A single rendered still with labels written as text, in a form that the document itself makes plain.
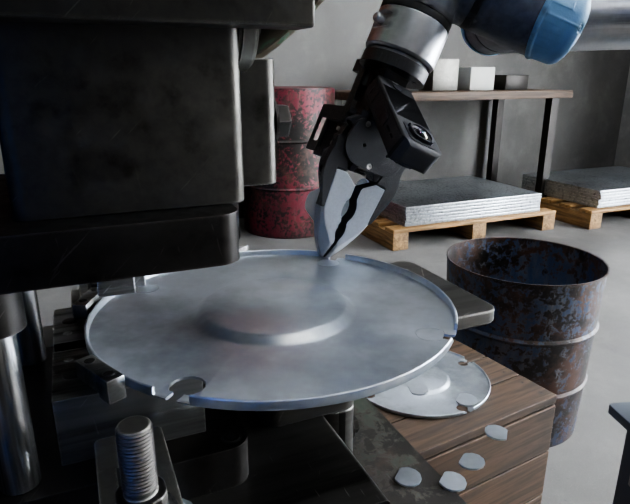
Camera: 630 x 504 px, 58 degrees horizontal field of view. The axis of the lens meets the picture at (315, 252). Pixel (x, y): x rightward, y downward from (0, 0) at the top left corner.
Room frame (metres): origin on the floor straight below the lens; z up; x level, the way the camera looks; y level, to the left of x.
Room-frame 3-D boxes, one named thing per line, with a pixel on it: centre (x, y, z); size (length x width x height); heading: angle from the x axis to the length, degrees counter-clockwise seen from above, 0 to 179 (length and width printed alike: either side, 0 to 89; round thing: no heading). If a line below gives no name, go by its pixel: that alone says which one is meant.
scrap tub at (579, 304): (1.47, -0.58, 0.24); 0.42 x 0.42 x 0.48
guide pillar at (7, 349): (0.28, 0.17, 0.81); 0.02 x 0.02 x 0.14
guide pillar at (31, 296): (0.43, 0.24, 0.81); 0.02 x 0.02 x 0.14
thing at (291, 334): (0.43, 0.03, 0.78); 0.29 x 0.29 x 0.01
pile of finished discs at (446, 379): (1.05, -0.22, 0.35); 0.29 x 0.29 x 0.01
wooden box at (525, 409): (1.05, -0.22, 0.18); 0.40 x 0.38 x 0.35; 120
